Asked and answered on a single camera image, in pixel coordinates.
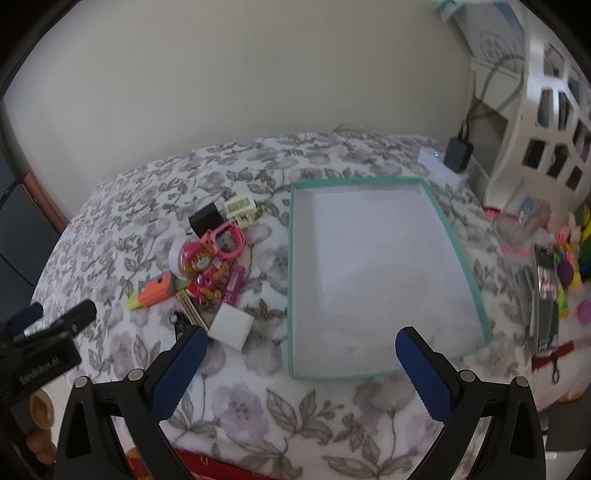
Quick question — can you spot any cream plastic clip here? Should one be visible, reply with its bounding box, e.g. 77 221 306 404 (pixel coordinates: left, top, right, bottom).
224 194 257 224

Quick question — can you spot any grey floral blanket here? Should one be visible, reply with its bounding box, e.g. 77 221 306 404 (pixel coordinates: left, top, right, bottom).
32 131 555 480

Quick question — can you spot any red cloth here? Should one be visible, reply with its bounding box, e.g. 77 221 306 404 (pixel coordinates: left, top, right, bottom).
124 450 259 480

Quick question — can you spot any teal rimmed white tray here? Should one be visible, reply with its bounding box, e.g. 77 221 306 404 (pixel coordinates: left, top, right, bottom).
287 176 492 381

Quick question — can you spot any gold patterned strip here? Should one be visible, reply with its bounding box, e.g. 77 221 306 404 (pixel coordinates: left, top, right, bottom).
174 288 208 330

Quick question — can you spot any magenta plastic toy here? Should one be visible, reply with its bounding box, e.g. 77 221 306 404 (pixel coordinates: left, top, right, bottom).
224 265 245 305

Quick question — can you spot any grey power bank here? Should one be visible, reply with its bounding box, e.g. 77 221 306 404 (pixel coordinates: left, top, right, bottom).
443 136 475 174

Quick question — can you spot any white plastic chair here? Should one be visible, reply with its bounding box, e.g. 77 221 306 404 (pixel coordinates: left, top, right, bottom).
485 0 591 208

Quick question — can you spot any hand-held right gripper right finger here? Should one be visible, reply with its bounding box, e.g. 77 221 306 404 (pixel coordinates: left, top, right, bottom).
395 326 549 480

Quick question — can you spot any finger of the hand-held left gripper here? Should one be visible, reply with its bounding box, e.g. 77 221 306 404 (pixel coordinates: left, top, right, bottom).
0 302 44 335
44 300 98 337

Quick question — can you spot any person's left hand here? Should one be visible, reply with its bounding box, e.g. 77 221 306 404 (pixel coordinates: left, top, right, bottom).
23 390 58 467

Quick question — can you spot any white power strip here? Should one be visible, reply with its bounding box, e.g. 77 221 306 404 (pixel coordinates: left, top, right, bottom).
418 148 469 190

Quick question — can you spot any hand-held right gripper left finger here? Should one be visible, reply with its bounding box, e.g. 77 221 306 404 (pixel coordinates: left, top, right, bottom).
54 327 209 480

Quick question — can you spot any black cable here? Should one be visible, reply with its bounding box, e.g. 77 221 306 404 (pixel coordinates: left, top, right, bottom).
459 55 527 139

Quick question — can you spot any pale blue printed board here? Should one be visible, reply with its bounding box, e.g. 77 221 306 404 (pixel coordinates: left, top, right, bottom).
462 0 529 65

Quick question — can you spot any white charger plug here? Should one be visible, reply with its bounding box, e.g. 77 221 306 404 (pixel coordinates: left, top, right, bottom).
209 305 254 352

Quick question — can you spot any orange yellow-green toy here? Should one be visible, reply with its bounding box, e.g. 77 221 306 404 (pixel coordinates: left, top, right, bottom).
128 272 178 310

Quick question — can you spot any pink toy watch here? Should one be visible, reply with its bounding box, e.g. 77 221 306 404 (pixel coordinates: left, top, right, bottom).
210 222 245 259

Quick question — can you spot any dark cabinet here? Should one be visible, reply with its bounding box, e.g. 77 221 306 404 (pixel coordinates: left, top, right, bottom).
0 138 68 296

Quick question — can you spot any black packet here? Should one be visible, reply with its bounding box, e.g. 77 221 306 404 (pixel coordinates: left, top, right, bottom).
526 244 561 356

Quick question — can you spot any white webcam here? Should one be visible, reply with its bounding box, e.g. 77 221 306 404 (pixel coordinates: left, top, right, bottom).
168 240 190 278

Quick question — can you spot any black charger plug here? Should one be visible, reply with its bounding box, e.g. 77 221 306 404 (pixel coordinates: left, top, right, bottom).
188 203 223 238

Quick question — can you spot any pink pup figure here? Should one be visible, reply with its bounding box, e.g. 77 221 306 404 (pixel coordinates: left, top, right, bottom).
181 240 229 301

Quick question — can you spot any clear plastic bag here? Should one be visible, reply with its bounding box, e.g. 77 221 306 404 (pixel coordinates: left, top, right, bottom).
492 185 552 257

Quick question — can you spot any mint green cloth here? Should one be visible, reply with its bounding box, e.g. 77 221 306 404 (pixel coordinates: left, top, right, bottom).
427 0 462 21

